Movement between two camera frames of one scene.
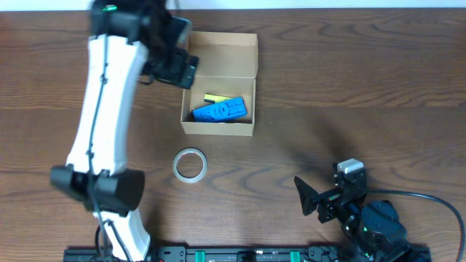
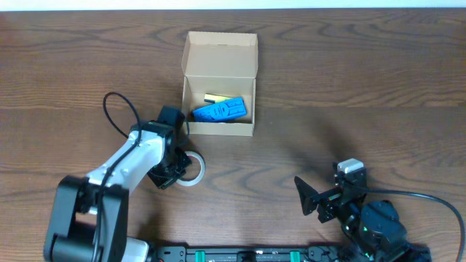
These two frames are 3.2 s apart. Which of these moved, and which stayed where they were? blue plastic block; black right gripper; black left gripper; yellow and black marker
Moved: black left gripper
Stayed: blue plastic block; black right gripper; yellow and black marker
